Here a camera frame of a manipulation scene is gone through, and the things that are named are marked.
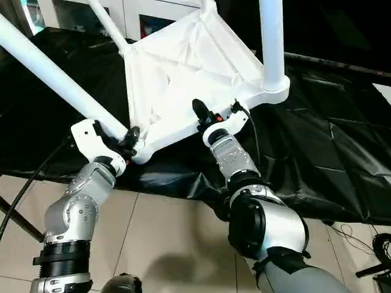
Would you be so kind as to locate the white plastic table top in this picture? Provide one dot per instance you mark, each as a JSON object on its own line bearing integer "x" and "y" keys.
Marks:
{"x": 189, "y": 76}

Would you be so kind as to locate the white plastic table leg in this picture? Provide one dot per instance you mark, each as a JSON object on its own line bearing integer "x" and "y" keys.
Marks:
{"x": 108, "y": 24}
{"x": 272, "y": 45}
{"x": 55, "y": 70}

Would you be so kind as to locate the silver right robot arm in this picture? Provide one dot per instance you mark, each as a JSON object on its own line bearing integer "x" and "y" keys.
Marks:
{"x": 238, "y": 164}

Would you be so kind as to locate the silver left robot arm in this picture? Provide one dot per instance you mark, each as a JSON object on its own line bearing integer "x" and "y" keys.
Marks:
{"x": 76, "y": 207}

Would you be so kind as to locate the red box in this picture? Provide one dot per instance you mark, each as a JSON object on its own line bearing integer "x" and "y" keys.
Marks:
{"x": 145, "y": 29}

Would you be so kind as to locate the black plastic mat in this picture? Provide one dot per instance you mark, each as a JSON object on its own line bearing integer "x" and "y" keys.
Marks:
{"x": 320, "y": 137}

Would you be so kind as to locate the white glass-door cabinet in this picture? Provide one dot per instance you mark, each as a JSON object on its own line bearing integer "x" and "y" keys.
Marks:
{"x": 128, "y": 12}

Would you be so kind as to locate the black metal table foot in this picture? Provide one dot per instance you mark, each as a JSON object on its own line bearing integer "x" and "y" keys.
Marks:
{"x": 21, "y": 219}

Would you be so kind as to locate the dark rounded robot foot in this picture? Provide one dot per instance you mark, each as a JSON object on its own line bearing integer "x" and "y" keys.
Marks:
{"x": 122, "y": 284}

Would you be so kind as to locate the large black box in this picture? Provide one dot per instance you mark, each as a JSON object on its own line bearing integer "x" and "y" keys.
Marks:
{"x": 336, "y": 24}

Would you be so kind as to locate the grey flat board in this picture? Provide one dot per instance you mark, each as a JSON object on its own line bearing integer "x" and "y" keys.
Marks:
{"x": 383, "y": 93}

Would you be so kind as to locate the black metal rod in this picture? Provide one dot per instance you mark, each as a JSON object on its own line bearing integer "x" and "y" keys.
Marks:
{"x": 372, "y": 271}

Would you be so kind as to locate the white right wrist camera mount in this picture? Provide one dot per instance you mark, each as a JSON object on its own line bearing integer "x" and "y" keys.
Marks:
{"x": 227, "y": 126}

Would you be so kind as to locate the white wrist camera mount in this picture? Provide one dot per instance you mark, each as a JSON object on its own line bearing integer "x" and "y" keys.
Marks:
{"x": 97, "y": 149}
{"x": 227, "y": 126}

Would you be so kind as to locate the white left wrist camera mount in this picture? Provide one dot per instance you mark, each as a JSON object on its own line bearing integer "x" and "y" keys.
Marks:
{"x": 97, "y": 149}

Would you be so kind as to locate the dark horizontal metal rail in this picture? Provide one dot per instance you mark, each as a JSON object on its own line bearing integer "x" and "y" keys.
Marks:
{"x": 336, "y": 64}

